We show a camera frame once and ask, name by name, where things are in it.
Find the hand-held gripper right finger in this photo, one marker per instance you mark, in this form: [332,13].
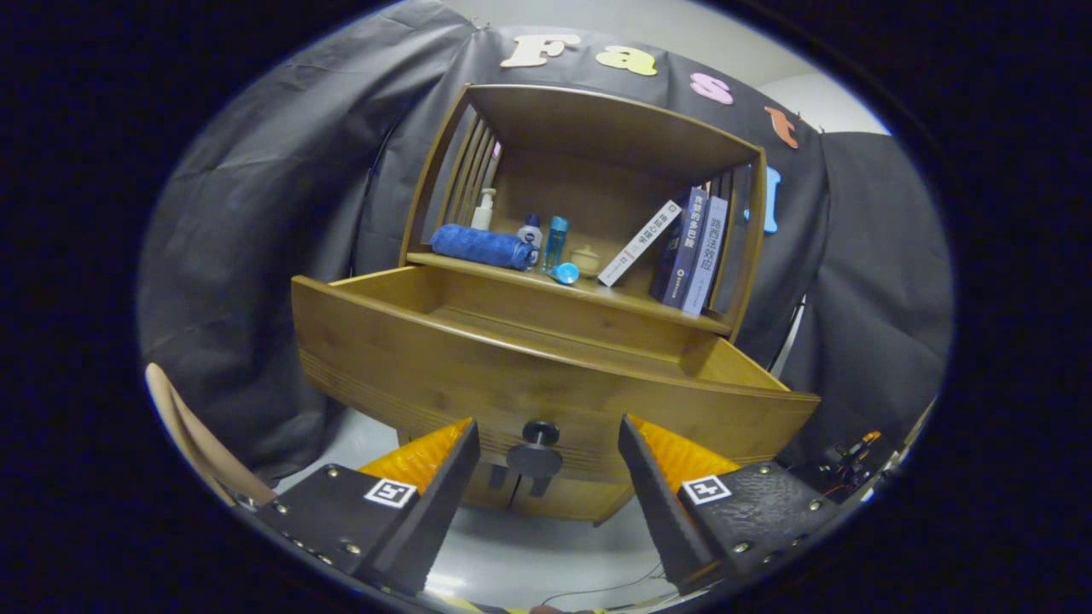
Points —
[655,503]

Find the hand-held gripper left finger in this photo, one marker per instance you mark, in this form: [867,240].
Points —
[435,512]

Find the black round drawer knob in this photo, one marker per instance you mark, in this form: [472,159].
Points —
[535,459]

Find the blue and white tube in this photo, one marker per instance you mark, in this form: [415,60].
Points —
[565,273]

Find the wooden cabinet door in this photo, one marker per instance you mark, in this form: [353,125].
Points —
[589,503]
[479,505]

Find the wooden countertop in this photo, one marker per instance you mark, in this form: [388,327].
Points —
[631,294]

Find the wooden cabinet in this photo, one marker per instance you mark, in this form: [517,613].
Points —
[597,128]

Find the dark equipment with orange tip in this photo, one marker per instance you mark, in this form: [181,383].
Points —
[845,456]

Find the dark blue book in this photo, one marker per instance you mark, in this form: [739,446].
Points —
[687,256]

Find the beige lidded teacup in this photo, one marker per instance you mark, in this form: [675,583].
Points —
[587,260]

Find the pale grey book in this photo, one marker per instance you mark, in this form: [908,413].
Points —
[708,256]

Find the white book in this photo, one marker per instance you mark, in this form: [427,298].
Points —
[640,243]

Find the blue folded towel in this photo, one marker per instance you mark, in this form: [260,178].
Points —
[478,246]

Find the clear blue bottle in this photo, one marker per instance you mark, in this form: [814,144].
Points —
[555,243]

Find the white bottle with blue cap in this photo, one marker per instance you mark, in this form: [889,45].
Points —
[530,234]

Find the white pump bottle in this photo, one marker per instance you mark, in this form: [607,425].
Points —
[484,217]

